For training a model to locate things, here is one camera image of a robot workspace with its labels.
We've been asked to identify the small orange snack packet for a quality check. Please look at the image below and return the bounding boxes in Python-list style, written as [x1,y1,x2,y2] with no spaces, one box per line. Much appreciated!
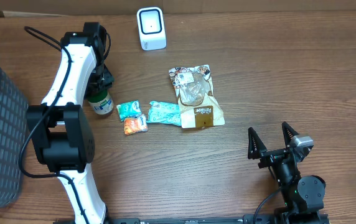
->
[124,114,148,136]

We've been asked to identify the large teal snack packet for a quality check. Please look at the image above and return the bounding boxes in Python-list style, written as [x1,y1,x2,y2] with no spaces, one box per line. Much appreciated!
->
[147,101,182,126]

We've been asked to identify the white barcode scanner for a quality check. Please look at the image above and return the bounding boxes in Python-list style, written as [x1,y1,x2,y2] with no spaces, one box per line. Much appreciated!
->
[136,7,167,51]

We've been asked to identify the green lid jar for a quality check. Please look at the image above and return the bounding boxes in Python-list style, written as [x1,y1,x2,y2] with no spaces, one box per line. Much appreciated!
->
[87,90,114,115]

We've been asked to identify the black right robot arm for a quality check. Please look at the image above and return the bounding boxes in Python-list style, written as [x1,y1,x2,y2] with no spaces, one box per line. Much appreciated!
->
[248,122,329,223]

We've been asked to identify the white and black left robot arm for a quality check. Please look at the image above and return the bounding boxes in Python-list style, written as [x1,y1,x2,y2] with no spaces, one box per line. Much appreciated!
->
[18,22,114,223]

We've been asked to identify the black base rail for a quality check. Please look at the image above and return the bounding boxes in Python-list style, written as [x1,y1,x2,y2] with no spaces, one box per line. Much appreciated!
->
[53,212,330,224]

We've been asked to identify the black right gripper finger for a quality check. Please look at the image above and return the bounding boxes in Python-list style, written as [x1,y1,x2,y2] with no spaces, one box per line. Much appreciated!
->
[248,127,267,159]
[282,121,299,147]

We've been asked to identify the small teal snack packet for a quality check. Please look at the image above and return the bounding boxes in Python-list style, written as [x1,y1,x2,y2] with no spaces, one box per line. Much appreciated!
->
[116,100,142,121]

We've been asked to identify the beige brown snack pouch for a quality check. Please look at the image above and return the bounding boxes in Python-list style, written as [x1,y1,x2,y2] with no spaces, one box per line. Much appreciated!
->
[169,65,225,129]

